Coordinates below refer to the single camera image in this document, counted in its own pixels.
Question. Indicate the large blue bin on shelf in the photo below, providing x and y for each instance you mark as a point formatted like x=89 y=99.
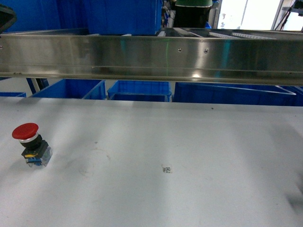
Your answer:
x=120 y=17

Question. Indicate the blue bin below middle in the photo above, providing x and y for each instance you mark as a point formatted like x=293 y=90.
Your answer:
x=151 y=91

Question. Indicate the blue bin below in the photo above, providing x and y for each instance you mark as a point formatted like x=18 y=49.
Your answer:
x=151 y=91
x=74 y=89
x=237 y=94

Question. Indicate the small QR code sticker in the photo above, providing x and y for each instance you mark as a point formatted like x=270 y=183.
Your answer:
x=167 y=168

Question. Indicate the blue bin below right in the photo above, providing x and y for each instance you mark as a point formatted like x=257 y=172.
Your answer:
x=237 y=94

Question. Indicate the blue bin below left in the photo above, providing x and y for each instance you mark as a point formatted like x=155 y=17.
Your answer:
x=74 y=89

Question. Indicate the red mushroom push button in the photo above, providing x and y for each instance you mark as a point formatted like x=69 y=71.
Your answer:
x=37 y=151

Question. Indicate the black object top left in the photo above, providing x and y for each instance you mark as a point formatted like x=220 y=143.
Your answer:
x=7 y=17

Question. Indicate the stainless steel shelf rail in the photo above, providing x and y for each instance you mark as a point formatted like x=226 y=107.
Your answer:
x=151 y=58

